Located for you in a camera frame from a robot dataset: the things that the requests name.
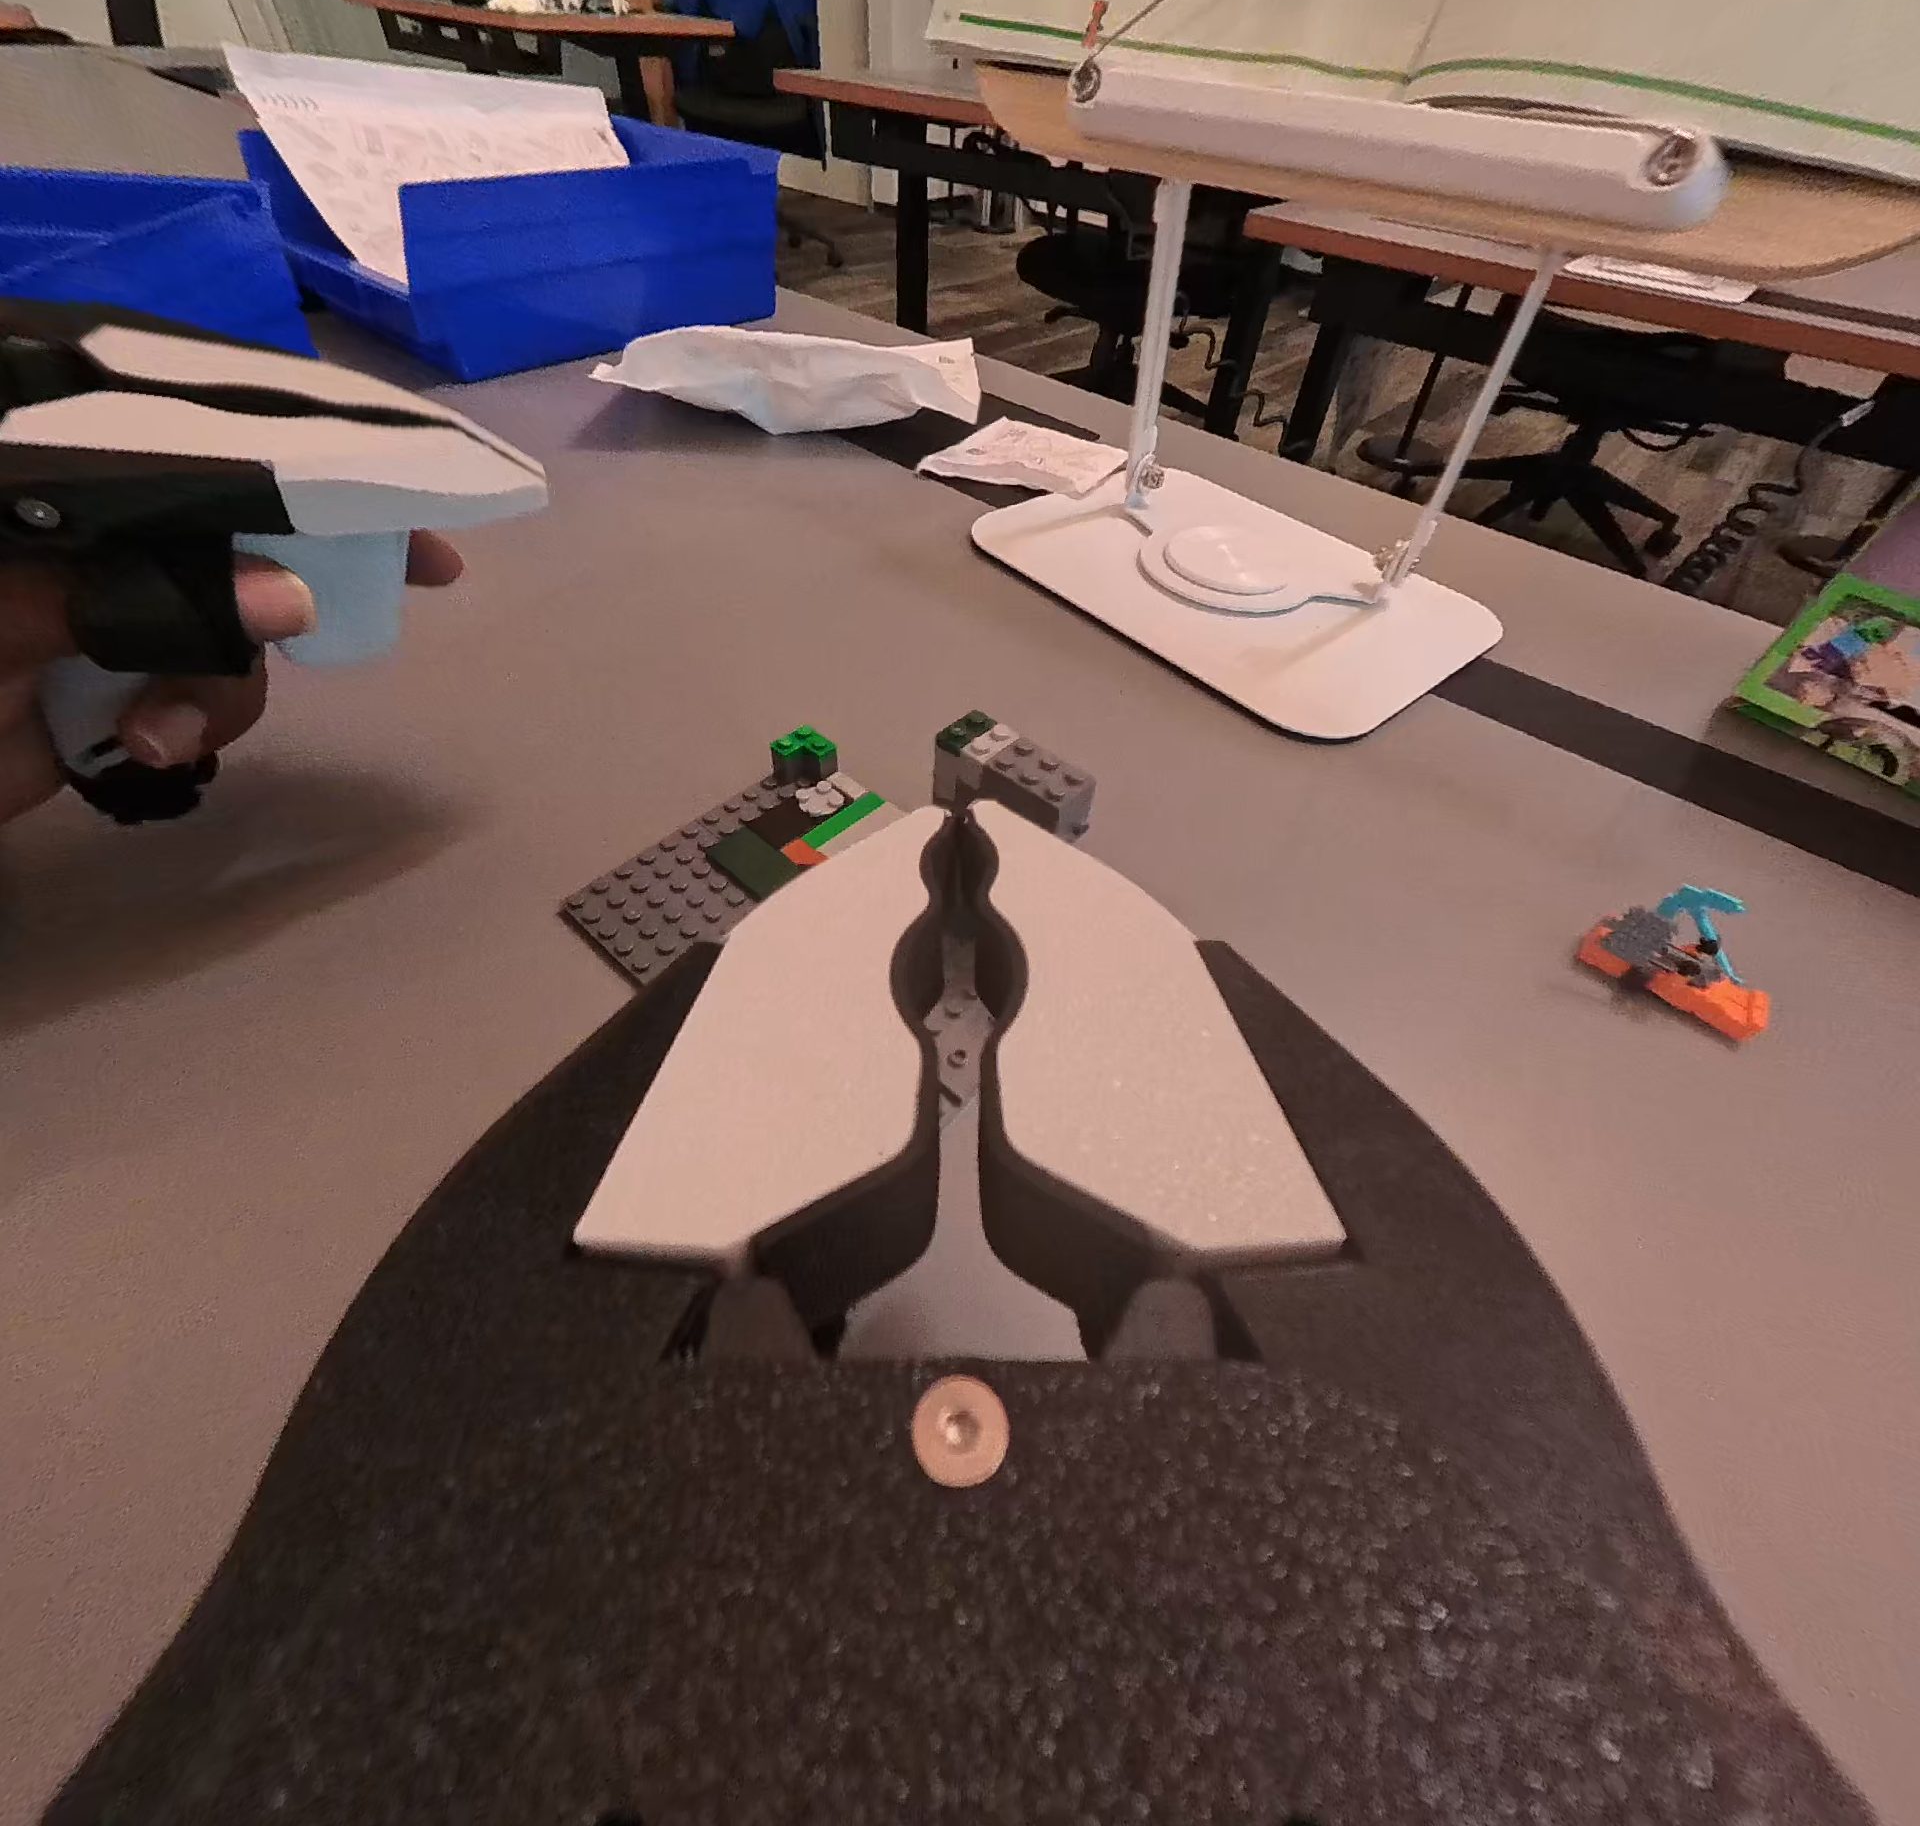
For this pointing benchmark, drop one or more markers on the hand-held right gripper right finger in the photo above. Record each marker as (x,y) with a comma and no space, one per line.
(1156,1076)

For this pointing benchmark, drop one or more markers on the white crumpled paper bag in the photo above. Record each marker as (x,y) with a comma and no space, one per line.
(781,373)

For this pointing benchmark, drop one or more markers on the small orange toy brick model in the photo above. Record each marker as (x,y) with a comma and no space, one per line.
(1675,970)

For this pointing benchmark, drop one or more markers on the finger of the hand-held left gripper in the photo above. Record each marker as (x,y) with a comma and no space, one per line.
(229,369)
(376,476)

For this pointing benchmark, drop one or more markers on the blue plastic bin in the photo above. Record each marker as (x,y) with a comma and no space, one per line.
(152,252)
(604,282)

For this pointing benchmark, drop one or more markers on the white printed paper sheet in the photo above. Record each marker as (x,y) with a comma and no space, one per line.
(407,148)

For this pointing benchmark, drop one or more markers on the person's left hand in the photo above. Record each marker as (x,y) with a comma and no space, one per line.
(196,724)

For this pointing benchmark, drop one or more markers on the green toy brick set box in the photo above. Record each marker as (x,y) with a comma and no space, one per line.
(1846,687)

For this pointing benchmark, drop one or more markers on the grey desk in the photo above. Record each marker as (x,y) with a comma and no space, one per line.
(1351,1109)

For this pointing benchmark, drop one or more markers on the grey toy brick baseplate build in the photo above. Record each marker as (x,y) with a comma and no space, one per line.
(674,881)

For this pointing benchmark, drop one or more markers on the wooden top table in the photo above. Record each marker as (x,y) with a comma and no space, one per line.
(870,90)
(527,19)
(1846,336)

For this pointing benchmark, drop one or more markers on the grey toy brick tower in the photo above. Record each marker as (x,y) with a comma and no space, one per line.
(1035,781)

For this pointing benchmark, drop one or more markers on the small white paper packet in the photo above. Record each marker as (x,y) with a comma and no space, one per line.
(1019,457)

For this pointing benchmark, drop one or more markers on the black office chair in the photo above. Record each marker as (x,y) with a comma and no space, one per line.
(1079,264)
(1564,446)

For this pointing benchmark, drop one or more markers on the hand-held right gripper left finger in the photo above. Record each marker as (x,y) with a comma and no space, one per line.
(766,1076)

